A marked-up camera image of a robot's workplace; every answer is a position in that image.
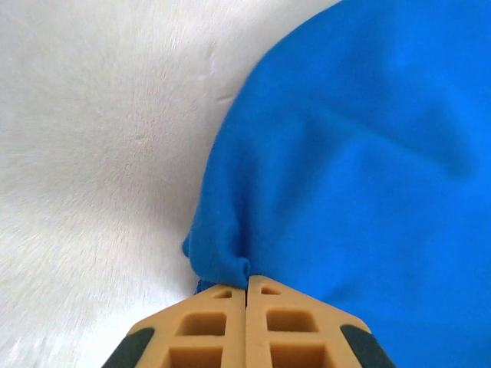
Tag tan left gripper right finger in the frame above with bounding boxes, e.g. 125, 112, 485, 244
246, 273, 397, 368

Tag blue t-shirt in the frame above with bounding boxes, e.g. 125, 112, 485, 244
182, 0, 491, 368

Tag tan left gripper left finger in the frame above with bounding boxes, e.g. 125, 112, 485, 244
101, 284, 247, 368

